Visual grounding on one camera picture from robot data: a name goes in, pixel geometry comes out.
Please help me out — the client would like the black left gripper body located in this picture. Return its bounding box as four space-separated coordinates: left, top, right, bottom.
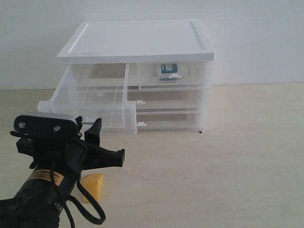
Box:
16 133 105 188

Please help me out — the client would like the yellow sponge wedge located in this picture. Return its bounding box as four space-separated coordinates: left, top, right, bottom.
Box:
81 173 105 203

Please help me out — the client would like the teal bottle white cap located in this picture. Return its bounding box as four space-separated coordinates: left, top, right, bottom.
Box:
158 63 179 79

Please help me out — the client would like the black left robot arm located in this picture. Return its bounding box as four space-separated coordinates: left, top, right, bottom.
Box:
0 113 125 228

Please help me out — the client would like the bottom wide clear drawer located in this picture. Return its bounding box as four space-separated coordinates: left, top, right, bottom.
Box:
137 111 205 130

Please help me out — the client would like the wide clear drawer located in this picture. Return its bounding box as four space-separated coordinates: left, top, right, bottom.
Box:
127 90 202 109
137 111 205 130

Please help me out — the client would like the white plastic drawer cabinet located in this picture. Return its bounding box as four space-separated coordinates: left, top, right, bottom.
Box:
57 19 215 131

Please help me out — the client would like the middle wide clear drawer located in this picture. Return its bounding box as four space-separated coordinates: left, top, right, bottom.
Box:
127 90 202 109

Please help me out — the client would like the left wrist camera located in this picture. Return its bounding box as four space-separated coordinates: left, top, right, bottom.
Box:
10 112 79 141

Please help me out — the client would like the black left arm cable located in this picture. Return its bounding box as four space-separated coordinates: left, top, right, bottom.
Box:
47 163 106 228

